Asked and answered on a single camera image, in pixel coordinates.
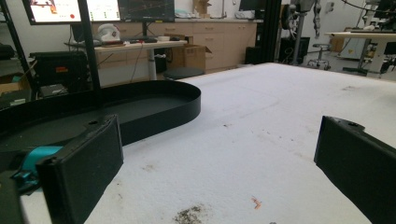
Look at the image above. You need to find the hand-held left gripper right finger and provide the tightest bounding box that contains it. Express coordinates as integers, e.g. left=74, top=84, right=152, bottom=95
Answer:
left=313, top=115, right=396, bottom=224

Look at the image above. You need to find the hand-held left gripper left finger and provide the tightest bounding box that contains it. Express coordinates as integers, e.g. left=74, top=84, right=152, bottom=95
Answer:
left=35, top=114, right=124, bottom=224

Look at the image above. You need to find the teal plastic clip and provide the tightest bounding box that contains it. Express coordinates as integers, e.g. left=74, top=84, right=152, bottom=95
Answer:
left=11, top=146, right=64, bottom=191

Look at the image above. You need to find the black oval tray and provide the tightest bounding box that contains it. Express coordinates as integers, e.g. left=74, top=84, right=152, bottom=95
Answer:
left=0, top=79, right=202, bottom=173

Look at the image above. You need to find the black equipment case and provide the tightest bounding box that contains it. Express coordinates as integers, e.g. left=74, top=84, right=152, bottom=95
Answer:
left=29, top=50, right=89, bottom=89

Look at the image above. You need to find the metal rolling stool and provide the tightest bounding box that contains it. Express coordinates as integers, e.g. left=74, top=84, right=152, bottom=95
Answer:
left=307, top=43, right=332, bottom=71

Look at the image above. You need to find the black metal stand pole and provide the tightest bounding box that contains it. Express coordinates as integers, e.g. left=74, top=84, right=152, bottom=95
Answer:
left=77, top=0, right=103, bottom=105

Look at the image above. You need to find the white standing table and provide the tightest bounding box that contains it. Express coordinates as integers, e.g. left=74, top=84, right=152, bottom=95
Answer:
left=324, top=31, right=396, bottom=77

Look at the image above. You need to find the light wooden desk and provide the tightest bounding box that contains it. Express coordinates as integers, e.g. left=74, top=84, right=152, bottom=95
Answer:
left=64, top=39, right=189, bottom=82

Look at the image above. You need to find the white helmet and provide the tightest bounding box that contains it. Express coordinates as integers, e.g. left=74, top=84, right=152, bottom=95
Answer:
left=97, top=22, right=121, bottom=43

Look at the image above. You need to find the black keyboard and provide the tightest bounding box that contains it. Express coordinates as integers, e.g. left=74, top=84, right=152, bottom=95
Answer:
left=120, top=36, right=159, bottom=44

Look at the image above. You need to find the grey robot stand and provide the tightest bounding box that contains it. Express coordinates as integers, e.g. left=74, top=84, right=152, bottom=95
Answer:
left=281, top=0, right=322, bottom=65

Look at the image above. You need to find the cardboard box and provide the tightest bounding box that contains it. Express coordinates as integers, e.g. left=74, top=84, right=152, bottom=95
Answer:
left=163, top=33, right=213, bottom=71

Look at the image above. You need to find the large monitor screen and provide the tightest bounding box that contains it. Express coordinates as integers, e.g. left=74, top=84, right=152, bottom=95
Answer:
left=21, top=0, right=121, bottom=26

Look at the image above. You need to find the dark monitor screen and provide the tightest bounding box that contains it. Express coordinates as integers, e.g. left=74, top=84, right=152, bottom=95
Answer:
left=117, top=0, right=176, bottom=23

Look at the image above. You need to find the wooden cabinet row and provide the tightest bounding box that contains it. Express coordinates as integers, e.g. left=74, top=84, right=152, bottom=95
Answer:
left=92, top=18, right=259, bottom=71

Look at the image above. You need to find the black metal frame post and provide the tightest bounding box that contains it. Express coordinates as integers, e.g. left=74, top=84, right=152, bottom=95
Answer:
left=261, top=0, right=283, bottom=64

